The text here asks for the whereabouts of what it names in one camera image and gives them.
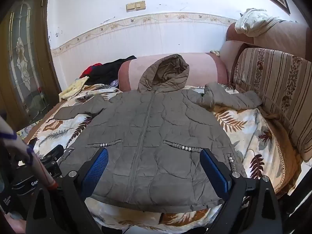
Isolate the white crumpled cloth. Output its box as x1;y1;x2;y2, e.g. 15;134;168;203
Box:
234;8;299;37

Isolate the yellow cloth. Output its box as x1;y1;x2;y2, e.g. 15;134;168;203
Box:
59;76;89;101

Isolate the red garment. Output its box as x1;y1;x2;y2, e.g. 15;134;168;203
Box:
80;63;102;78

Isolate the black garment pile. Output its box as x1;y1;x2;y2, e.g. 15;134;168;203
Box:
85;56;136;86

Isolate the pink sofa armrest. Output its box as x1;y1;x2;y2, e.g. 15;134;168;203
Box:
118;52;229;92

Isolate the beige wall switch plate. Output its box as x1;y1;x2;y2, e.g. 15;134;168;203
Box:
126;1;146;12

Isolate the leaf pattern plush blanket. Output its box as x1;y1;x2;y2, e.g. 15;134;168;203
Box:
18;84;285;233

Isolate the brown quilted sofa cover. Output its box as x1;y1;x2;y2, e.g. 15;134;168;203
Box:
258;107;302;198

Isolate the grey quilted hooded jacket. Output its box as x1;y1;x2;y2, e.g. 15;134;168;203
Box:
55;54;262;213

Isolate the wooden glass door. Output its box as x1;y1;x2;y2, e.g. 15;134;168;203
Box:
1;0;60;130

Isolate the striped floral back cushion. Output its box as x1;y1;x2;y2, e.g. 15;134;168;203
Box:
233;48;311;162

